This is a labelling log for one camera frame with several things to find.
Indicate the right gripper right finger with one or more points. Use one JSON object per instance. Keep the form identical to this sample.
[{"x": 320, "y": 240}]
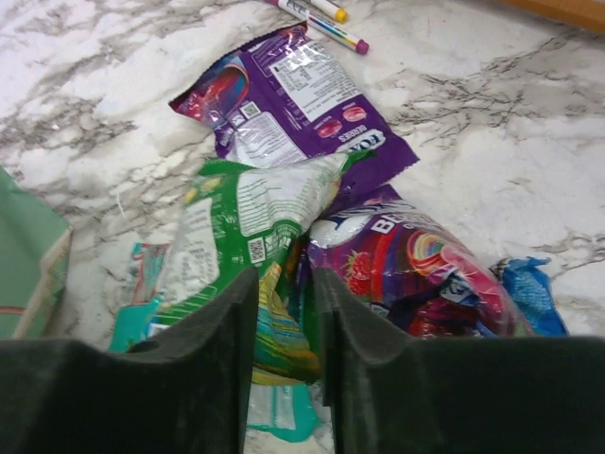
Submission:
[{"x": 389, "y": 392}]

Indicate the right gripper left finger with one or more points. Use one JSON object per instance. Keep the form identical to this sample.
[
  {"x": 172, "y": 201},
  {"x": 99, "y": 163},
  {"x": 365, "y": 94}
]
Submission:
[{"x": 184, "y": 390}]

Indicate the teal snack packet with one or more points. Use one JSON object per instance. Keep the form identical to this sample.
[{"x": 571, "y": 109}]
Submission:
[{"x": 286, "y": 412}]

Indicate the berries purple snack packet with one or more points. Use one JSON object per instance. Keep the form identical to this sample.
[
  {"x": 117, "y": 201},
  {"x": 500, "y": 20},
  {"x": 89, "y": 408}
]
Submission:
[{"x": 404, "y": 266}]

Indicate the green printed paper bag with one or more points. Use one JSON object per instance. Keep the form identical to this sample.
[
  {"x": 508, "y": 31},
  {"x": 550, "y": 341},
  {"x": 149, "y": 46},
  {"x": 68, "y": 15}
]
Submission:
[{"x": 35, "y": 247}]

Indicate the blue snack packet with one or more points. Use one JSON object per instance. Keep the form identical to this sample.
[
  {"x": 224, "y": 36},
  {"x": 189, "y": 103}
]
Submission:
[{"x": 530, "y": 288}]

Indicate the magenta cap marker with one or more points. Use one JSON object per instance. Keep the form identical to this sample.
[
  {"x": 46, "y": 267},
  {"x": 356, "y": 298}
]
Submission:
[{"x": 323, "y": 25}]

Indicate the green cap marker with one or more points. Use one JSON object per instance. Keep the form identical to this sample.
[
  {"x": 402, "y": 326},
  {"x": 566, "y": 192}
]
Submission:
[{"x": 329, "y": 8}]

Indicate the orange wooden shelf rack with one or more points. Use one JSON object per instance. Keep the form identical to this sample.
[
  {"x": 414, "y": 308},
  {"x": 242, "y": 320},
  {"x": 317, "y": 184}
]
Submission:
[{"x": 587, "y": 14}]

